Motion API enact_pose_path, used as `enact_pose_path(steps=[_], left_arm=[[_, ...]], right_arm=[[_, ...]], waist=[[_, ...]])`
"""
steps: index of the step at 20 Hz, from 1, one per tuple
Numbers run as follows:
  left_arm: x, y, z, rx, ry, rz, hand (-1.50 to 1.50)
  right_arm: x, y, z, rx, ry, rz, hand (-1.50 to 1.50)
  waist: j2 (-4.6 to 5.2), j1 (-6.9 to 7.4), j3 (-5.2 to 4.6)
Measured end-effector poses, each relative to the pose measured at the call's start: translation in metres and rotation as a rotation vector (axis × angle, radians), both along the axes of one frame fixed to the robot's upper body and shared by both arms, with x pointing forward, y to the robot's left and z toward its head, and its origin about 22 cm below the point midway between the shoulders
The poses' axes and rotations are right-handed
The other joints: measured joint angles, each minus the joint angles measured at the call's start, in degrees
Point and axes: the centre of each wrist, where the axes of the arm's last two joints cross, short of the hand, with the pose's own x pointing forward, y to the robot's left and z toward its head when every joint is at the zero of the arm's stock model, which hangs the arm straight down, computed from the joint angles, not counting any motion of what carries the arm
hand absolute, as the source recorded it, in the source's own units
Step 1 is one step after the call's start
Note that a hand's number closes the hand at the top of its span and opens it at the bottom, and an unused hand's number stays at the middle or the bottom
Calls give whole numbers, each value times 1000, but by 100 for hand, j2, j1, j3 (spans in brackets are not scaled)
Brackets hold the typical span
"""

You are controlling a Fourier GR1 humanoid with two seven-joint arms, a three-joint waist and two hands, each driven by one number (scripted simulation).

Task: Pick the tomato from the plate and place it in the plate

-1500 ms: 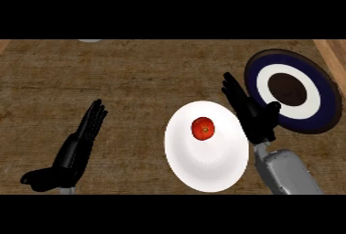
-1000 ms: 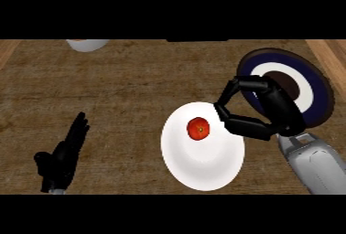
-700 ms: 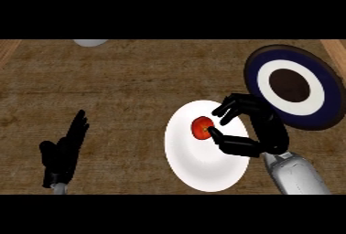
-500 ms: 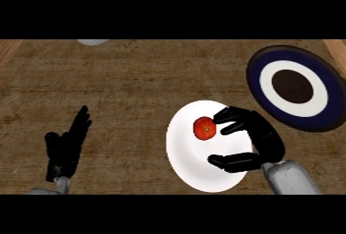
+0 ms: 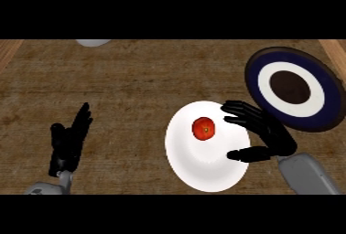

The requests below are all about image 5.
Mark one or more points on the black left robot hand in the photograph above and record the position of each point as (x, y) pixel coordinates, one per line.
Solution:
(67, 143)

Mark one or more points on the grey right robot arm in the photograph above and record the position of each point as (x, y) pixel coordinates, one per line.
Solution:
(308, 175)

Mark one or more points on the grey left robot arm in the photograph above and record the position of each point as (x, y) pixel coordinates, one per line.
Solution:
(54, 184)

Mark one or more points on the red tomato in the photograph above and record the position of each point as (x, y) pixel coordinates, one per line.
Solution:
(203, 128)

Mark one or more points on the blue and white ringed plate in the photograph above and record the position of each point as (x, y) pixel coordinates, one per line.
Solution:
(316, 122)

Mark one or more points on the pale grey round object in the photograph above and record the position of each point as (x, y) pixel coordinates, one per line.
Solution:
(92, 42)

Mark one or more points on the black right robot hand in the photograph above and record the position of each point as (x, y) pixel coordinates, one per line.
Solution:
(265, 131)

